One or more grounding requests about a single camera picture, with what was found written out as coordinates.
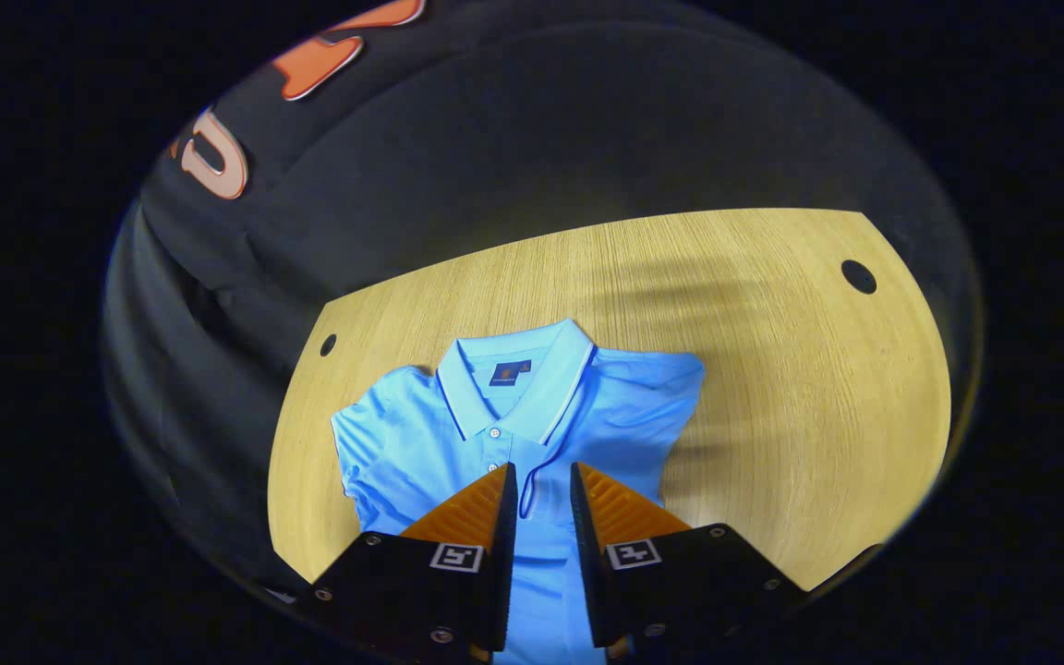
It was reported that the light blue T-shirt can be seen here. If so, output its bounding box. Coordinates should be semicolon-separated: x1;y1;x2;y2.
331;319;707;665

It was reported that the black backdrop cloth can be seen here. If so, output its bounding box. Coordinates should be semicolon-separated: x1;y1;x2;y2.
103;0;981;601

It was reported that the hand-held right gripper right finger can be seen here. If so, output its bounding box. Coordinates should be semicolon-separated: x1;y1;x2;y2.
570;461;810;661

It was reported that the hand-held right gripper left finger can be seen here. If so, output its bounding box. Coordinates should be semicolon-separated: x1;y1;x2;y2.
308;462;520;665

